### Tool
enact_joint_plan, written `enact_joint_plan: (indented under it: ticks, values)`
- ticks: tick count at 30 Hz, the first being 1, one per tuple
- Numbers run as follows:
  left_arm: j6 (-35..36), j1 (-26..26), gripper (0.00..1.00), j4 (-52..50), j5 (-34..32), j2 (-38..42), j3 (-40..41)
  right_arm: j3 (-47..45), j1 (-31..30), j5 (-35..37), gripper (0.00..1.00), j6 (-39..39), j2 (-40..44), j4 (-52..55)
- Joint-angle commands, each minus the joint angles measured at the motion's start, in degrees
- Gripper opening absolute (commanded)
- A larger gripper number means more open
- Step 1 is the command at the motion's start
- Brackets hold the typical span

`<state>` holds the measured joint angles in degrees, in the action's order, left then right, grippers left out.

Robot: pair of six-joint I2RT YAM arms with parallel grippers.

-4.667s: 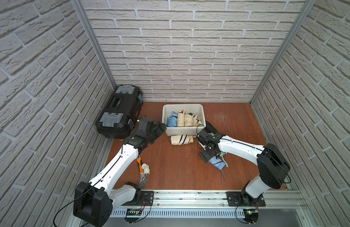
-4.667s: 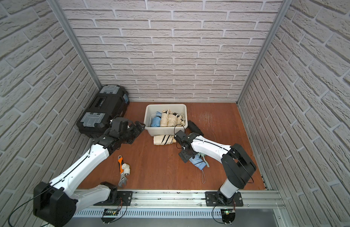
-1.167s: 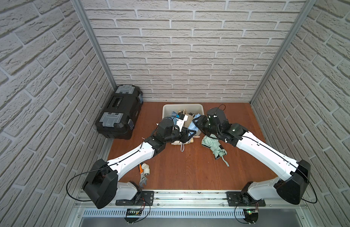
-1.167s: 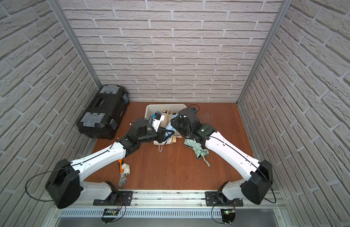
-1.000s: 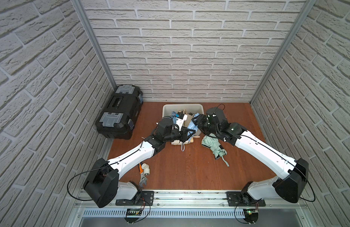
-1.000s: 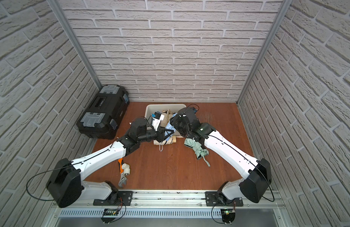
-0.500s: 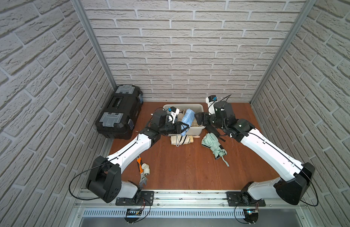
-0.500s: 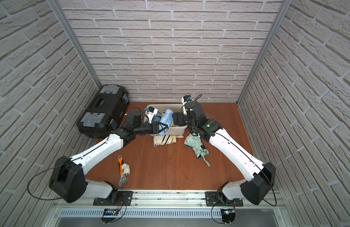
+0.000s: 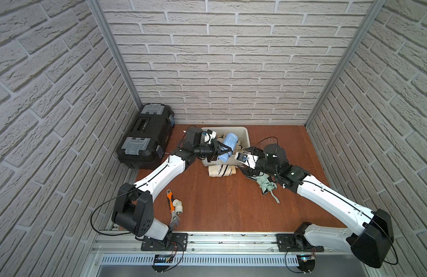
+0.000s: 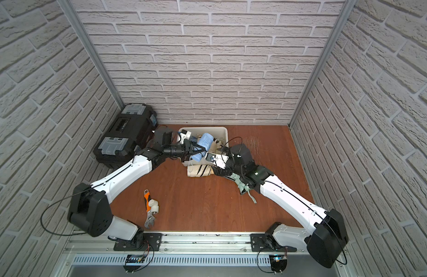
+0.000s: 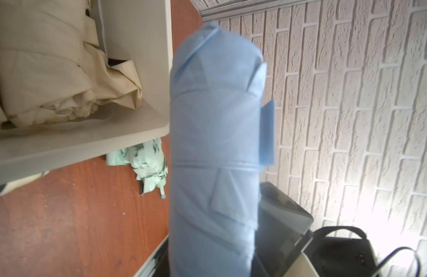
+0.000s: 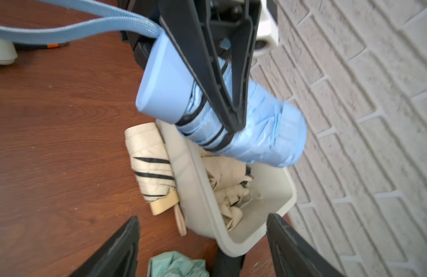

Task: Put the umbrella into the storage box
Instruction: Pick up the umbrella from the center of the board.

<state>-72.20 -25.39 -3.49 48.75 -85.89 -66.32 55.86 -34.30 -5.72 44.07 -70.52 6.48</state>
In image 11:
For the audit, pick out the beige umbrella black handle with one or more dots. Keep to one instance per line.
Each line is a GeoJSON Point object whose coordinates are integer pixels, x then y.
{"type": "Point", "coordinates": [52, 69]}

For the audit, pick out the periwinkle blue umbrella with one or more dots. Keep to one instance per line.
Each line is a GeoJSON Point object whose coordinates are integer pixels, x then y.
{"type": "Point", "coordinates": [217, 152]}

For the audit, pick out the mint green umbrella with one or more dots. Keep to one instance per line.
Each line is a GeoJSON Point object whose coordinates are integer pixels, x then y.
{"type": "Point", "coordinates": [148, 162]}

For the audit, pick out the white plastic storage box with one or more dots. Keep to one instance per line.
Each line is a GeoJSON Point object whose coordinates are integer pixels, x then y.
{"type": "Point", "coordinates": [140, 31]}

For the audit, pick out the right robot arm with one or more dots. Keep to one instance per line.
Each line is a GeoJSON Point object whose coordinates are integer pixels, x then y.
{"type": "Point", "coordinates": [286, 246]}

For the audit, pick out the beige umbrella black stripes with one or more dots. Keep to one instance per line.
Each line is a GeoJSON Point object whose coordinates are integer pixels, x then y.
{"type": "Point", "coordinates": [13, 185]}

